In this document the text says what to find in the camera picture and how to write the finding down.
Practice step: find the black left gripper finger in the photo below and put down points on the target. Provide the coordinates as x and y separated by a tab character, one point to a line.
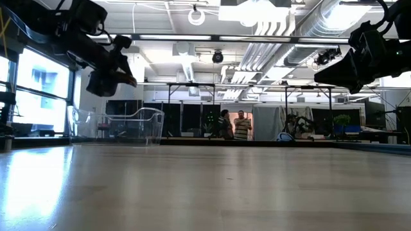
126	80
122	41

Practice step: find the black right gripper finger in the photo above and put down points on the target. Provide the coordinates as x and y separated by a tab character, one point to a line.
354	87
340	70

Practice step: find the clear plastic basket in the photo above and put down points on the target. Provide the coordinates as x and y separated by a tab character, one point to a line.
135	126

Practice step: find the black background robot arm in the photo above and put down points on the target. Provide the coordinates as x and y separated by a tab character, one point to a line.
300	126

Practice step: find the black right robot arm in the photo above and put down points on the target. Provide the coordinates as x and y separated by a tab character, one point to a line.
403	16

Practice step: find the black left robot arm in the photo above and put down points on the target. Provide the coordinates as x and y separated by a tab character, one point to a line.
32	19

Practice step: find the black background cabinet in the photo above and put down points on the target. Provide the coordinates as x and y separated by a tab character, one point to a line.
123	106

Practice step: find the black background monitor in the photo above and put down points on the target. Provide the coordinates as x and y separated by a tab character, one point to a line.
375	114

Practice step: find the small green background plant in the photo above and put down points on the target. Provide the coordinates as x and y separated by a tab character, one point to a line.
342	120

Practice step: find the long ceiling light strip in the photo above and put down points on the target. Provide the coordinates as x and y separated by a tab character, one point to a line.
173	37

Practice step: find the blue and white round object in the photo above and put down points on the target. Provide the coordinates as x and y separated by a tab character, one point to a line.
285	137

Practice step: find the grey hanging cloth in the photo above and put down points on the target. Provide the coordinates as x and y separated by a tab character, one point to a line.
266	122

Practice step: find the black rack with green lights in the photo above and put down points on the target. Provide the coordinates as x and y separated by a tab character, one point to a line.
210	120

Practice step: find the person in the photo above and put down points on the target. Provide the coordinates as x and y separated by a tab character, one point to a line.
225	126
243	126

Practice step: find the black background rig frame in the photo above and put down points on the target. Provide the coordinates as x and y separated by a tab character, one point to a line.
308	87
191	84

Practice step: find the silver ceiling air duct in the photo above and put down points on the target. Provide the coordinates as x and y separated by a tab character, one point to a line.
321	25

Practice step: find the black round ceiling camera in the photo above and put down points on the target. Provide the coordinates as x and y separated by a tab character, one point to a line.
217	57

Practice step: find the short grey post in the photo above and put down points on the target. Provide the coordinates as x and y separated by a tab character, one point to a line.
6	143

